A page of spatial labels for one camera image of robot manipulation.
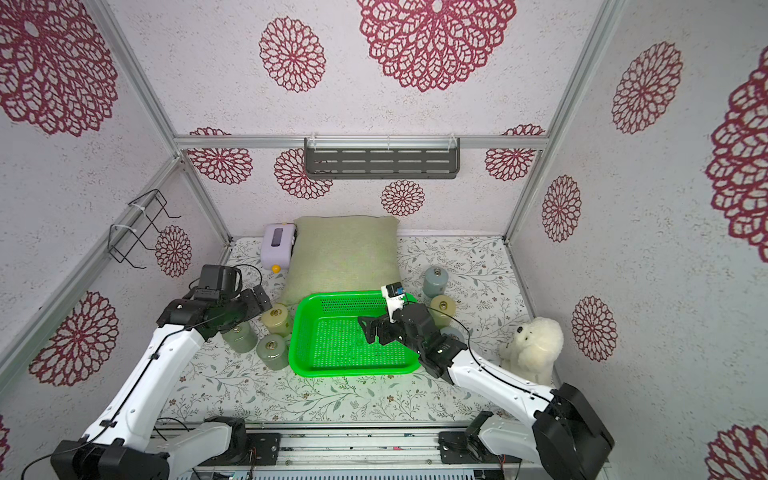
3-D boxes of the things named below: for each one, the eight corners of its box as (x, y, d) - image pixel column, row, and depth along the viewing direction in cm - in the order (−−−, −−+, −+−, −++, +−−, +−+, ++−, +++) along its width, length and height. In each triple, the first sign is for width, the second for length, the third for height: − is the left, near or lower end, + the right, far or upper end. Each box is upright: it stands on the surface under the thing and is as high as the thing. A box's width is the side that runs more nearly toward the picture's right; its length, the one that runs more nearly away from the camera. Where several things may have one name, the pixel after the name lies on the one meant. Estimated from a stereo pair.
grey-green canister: (270, 375, 88) (261, 363, 81) (263, 352, 92) (253, 338, 85) (294, 363, 90) (286, 350, 83) (285, 341, 95) (277, 327, 87)
